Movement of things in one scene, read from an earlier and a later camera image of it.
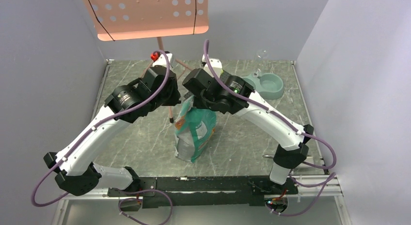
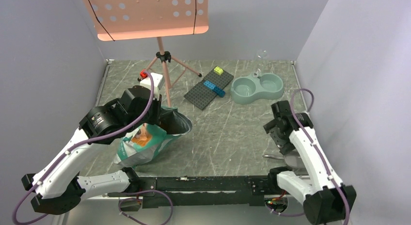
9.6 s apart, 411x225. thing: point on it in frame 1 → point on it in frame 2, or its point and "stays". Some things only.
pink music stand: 127,15 stays
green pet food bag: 194,130 → 146,143
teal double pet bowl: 269,86 stays
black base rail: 206,192 stays
